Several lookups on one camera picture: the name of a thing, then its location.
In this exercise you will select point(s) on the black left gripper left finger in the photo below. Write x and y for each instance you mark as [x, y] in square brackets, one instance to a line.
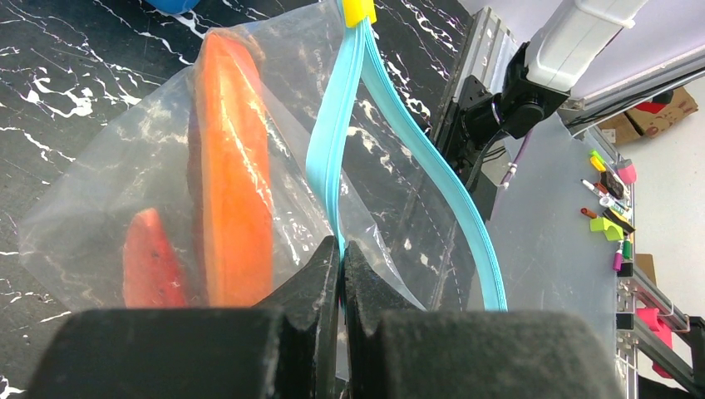
[283, 347]

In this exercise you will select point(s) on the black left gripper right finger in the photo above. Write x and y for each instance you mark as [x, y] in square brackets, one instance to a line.
[399, 351]

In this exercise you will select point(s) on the green watermelon slice toy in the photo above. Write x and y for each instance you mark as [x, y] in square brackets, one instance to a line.
[152, 274]

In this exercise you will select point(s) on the clear zip top bag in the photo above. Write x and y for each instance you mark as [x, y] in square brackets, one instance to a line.
[350, 107]

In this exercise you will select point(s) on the coloured markers and clips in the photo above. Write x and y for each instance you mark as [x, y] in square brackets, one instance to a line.
[615, 192]

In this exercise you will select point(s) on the cardboard box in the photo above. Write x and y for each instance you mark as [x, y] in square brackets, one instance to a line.
[650, 118]

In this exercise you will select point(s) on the blue plastic bin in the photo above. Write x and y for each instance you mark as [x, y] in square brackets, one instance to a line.
[173, 7]

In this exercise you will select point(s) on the pink plastic bracket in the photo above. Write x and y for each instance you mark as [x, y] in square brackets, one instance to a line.
[650, 316]

